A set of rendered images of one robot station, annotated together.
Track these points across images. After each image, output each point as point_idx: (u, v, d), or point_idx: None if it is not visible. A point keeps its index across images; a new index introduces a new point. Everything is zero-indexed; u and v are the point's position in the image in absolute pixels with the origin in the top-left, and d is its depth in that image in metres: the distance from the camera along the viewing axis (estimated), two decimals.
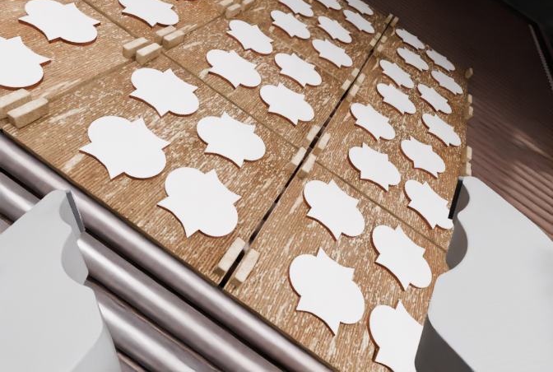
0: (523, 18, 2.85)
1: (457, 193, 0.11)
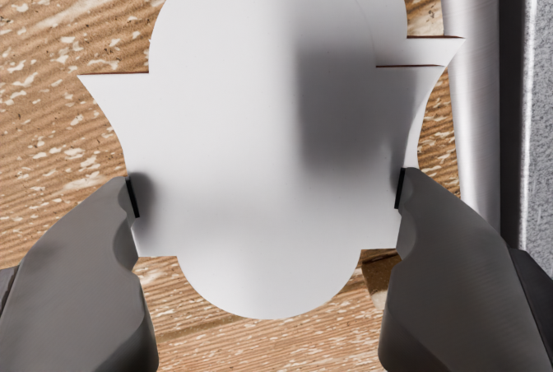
0: None
1: (400, 183, 0.11)
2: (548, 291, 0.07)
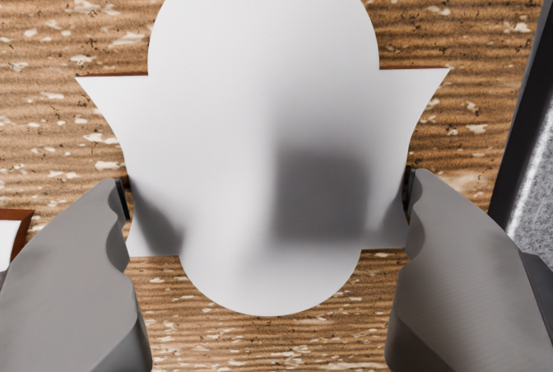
0: None
1: (410, 185, 0.11)
2: None
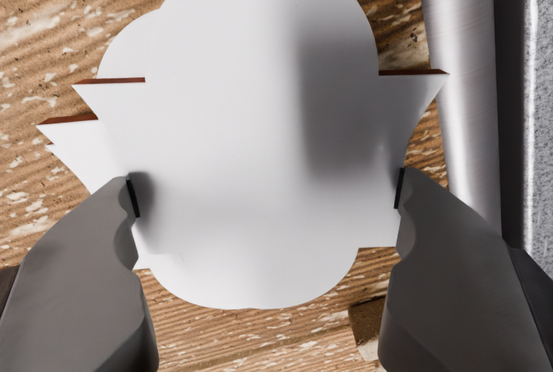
0: None
1: (400, 183, 0.11)
2: (547, 291, 0.07)
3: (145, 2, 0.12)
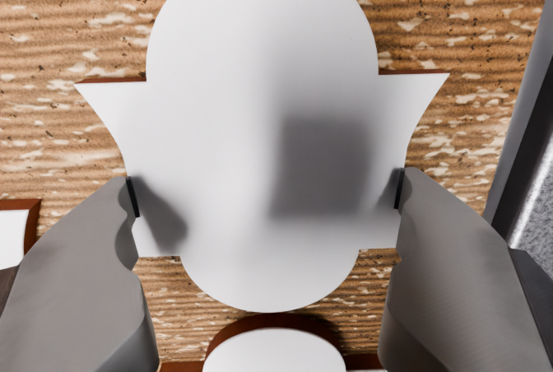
0: None
1: (400, 183, 0.11)
2: (548, 291, 0.07)
3: None
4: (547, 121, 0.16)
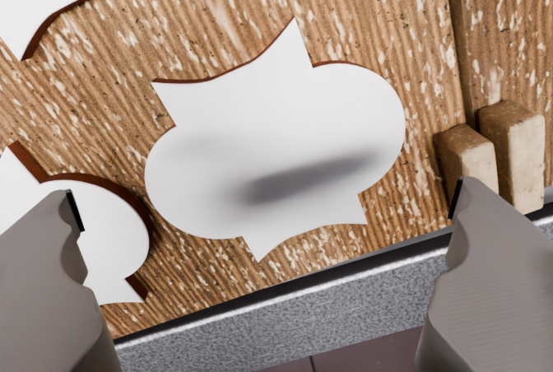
0: None
1: (457, 193, 0.11)
2: None
3: None
4: (340, 273, 0.27)
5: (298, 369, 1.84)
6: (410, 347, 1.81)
